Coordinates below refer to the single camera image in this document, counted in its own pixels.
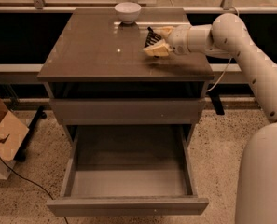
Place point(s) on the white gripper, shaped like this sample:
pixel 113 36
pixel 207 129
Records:
pixel 179 38

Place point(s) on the black rxbar chocolate bar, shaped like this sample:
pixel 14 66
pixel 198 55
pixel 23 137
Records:
pixel 152 37

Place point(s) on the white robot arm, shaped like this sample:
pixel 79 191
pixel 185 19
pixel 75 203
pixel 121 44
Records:
pixel 228 37

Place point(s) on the grey drawer cabinet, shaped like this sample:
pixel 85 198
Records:
pixel 100 57

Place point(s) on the closed grey top drawer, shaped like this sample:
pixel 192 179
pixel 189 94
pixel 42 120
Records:
pixel 122 112

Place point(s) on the open grey middle drawer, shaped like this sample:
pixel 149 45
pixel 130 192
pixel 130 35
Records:
pixel 135 170

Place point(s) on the white ceramic bowl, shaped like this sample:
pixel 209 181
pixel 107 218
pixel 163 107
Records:
pixel 128 12

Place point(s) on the black stand foot right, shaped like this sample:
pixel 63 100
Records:
pixel 216 101

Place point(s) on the black stand foot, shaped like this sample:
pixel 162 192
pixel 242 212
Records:
pixel 21 153
pixel 216 101

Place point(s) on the black stand foot left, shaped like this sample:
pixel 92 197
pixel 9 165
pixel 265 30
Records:
pixel 21 153

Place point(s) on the open cardboard box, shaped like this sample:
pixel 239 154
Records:
pixel 12 133

